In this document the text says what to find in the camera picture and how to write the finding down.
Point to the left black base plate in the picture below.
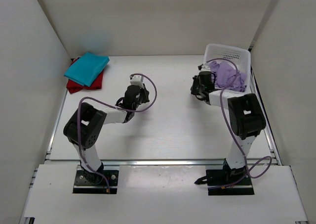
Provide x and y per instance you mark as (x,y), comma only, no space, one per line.
(111,182)

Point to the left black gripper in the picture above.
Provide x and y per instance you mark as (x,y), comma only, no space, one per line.
(142,95)

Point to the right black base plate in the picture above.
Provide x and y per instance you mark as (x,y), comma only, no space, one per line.
(218,185)

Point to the teal t-shirt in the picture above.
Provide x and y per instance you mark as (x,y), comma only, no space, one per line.
(86,69)

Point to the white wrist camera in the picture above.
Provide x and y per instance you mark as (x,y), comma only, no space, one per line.
(204,67)
(137,80)

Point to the white plastic basket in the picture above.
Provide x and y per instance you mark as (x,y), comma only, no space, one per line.
(239,56)

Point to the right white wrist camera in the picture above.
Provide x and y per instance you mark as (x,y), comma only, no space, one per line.
(204,67)

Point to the aluminium front rail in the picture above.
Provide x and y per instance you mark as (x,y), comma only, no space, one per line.
(180,162)

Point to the red t-shirt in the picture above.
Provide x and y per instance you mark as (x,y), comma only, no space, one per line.
(74,87)

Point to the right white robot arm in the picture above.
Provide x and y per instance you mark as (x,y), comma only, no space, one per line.
(244,119)

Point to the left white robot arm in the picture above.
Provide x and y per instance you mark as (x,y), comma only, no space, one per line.
(83,129)

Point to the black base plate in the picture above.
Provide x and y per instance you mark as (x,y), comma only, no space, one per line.
(111,182)
(218,185)

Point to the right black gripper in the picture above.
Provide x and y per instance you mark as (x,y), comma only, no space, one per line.
(195,88)

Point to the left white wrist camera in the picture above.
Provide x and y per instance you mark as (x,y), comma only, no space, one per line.
(137,80)

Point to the lavender t-shirt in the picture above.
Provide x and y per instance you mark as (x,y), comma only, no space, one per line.
(227,77)

